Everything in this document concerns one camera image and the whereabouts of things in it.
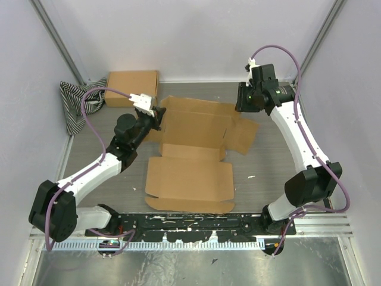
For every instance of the brown cardboard box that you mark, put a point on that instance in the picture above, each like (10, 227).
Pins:
(131, 82)
(190, 174)

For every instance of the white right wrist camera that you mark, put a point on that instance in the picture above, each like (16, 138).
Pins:
(251, 64)

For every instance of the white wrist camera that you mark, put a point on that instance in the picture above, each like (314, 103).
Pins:
(251, 64)
(143, 103)

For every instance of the aluminium front frame rail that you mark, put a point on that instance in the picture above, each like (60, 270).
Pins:
(311, 225)

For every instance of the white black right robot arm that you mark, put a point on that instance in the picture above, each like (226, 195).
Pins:
(315, 173)

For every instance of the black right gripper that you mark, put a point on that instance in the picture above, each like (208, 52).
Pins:
(241, 105)

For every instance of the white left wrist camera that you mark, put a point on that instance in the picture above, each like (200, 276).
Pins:
(143, 103)

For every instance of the striped black white cloth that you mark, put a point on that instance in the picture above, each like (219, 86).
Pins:
(72, 95)

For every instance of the slotted aluminium cable duct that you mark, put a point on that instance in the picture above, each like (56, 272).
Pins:
(100, 244)

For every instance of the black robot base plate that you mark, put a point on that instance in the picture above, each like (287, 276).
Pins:
(193, 227)

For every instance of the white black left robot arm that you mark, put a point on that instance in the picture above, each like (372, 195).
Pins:
(55, 209)

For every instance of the closed brown cardboard box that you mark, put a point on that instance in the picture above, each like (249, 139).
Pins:
(131, 82)

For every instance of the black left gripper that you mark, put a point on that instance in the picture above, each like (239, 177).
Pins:
(158, 112)

